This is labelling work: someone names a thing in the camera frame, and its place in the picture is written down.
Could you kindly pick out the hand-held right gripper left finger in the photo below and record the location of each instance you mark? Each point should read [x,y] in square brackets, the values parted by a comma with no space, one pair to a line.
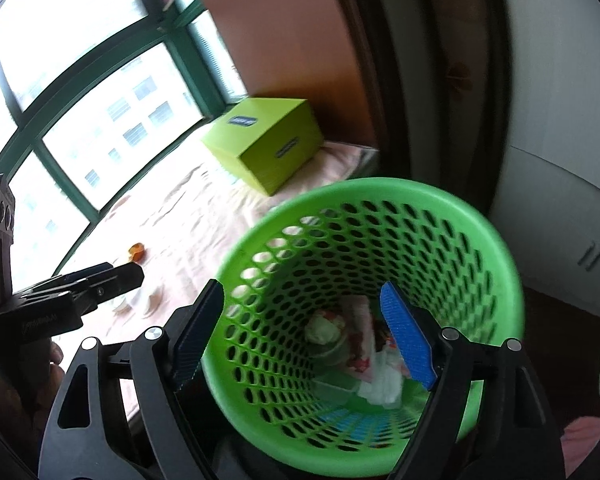
[197,335]

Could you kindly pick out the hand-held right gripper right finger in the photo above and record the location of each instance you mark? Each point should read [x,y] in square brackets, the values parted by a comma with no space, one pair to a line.
[410,340]

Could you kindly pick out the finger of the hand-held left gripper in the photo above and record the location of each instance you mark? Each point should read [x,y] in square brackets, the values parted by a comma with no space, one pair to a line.
[115,282]
[87,271]

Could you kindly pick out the white paper piece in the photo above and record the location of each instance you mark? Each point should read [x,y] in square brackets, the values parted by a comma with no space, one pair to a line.
[382,382]

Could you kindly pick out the pink snack packet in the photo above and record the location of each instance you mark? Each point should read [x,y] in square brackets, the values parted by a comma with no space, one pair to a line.
[362,317]

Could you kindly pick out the paper wad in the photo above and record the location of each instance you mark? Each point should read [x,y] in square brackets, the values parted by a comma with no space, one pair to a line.
[325,329]

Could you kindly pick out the clear rectangular plastic container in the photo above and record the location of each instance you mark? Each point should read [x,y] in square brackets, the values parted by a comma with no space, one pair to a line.
[335,389]

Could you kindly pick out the green perforated plastic basket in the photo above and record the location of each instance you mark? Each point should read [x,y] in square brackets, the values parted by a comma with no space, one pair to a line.
[430,220]

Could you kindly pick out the person's left hand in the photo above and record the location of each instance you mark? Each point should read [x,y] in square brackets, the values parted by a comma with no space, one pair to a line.
[56,356]

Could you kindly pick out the clear plastic cup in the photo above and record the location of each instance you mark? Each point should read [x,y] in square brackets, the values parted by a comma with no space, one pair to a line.
[153,302]
[124,306]

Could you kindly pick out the orange plastic piece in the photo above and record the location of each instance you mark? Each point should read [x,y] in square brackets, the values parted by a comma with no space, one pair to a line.
[136,252]

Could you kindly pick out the pink printed blanket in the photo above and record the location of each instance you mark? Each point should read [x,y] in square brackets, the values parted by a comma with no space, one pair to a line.
[205,210]

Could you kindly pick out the green cardboard box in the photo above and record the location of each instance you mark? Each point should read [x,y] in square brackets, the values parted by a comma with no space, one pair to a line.
[265,150]

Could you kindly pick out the pink cloth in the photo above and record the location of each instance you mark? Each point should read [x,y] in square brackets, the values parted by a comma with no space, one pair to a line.
[592,447]

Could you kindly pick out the white cabinet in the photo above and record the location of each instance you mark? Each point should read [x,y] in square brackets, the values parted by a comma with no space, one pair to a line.
[555,160]

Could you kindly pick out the brown wooden wardrobe panel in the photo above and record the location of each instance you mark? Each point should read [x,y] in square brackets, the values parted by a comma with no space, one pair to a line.
[290,35]

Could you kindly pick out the green window frame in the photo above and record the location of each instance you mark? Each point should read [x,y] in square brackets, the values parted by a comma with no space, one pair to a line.
[190,60]

